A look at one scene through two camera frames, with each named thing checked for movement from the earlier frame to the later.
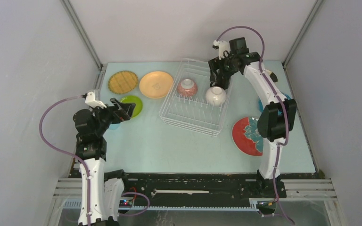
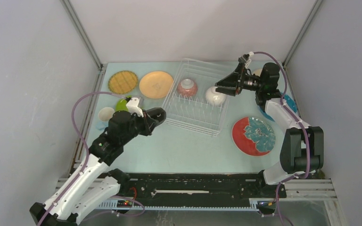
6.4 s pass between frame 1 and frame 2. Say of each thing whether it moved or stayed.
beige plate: stayed
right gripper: moved
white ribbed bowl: stayed
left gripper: moved
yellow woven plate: stayed
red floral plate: stayed
